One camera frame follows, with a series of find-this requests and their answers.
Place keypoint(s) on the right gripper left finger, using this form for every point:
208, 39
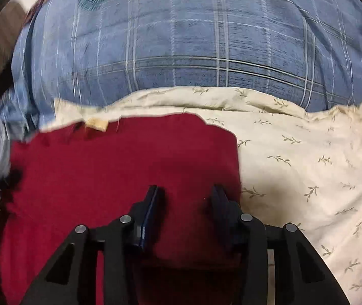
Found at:
69, 276

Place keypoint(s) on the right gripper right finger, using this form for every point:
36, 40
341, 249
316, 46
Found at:
301, 275

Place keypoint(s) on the red garment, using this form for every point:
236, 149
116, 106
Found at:
79, 175

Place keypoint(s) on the cream leaf-print pillow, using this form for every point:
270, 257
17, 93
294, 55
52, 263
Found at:
295, 166

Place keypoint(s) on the blue plaid quilt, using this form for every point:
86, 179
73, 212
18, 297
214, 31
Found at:
95, 52

